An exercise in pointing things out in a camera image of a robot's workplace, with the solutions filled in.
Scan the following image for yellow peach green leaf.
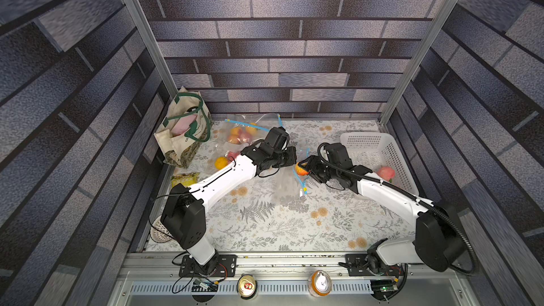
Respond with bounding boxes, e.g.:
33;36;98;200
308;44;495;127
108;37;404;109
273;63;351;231
245;123;259;135

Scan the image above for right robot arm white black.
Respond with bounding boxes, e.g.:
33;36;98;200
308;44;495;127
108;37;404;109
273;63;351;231
298;143;480;276

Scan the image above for clear zip-top bag blue zipper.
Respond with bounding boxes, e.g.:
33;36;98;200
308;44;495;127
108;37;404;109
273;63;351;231
218;113;283;152

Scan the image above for white round strainer bowl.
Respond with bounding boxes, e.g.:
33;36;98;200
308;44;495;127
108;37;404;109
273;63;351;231
150;217;173;244

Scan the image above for orange clear bottle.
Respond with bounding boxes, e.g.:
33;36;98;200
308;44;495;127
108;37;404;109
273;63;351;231
308;270;332;298

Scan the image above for white plastic mesh basket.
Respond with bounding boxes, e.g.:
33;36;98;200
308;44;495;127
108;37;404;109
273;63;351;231
340;132;419;196

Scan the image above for canvas tote bag green handles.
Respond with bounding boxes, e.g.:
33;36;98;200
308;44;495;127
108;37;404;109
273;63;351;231
154;88;212;169

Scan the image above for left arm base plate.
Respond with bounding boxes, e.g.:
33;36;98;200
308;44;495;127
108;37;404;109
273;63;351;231
178;254;238;279

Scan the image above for yellow snack packet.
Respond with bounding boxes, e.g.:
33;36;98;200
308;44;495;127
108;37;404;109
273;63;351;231
171;172;200;188

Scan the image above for large pink peach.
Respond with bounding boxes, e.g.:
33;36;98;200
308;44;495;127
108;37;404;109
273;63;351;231
377;167;395;183

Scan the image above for wrinkled yellow red peach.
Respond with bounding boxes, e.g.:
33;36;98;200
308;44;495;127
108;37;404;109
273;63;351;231
295;162;310;176

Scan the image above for yellow peach top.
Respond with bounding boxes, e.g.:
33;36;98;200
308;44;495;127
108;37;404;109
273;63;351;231
214;157;230;170

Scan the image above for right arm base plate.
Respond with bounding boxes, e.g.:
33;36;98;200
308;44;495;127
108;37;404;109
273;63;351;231
339;253;404;278

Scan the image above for pink peach with leaf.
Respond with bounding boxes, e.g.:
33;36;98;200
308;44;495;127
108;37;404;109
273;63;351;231
238;132;253;144

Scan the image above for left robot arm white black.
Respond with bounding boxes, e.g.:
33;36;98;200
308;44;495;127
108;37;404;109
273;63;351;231
161;127;296;267

